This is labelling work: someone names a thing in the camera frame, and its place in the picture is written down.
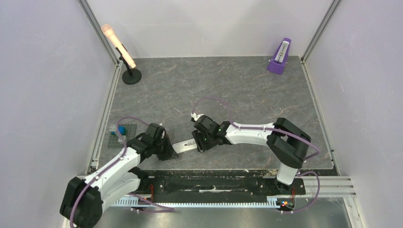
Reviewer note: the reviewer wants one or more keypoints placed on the purple metronome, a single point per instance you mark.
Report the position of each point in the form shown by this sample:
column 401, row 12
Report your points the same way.
column 278, row 62

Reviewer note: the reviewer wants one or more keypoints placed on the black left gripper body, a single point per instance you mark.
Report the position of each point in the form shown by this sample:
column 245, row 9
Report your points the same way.
column 160, row 147

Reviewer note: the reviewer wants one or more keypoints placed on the white toothed cable strip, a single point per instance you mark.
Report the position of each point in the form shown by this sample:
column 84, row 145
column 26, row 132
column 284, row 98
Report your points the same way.
column 134, row 202

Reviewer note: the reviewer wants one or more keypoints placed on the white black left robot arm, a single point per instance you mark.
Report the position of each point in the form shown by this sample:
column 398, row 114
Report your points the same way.
column 86, row 199

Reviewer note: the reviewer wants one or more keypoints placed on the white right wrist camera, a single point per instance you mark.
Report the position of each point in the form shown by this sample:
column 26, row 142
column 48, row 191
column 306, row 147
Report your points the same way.
column 195, row 117

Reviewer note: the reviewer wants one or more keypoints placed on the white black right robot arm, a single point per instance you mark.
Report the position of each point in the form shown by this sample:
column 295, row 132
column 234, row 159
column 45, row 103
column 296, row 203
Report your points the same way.
column 288, row 142

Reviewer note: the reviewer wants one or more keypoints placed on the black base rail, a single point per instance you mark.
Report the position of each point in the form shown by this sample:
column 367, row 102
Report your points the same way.
column 215, row 186

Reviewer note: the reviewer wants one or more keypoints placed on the black microphone stand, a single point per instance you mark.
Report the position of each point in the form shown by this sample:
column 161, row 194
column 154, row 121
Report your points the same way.
column 132, row 75

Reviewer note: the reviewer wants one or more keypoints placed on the blue grey toy blocks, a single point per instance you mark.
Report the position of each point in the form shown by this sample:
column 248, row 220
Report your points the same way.
column 117, row 135

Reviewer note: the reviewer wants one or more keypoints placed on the white remote control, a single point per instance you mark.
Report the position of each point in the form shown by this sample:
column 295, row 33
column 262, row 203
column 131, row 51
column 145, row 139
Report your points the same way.
column 185, row 146

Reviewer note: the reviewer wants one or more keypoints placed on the pink microphone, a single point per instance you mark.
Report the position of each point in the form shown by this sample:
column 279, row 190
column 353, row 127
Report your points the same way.
column 109, row 33

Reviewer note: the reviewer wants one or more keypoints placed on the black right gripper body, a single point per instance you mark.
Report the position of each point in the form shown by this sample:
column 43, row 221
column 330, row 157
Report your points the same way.
column 199, row 143

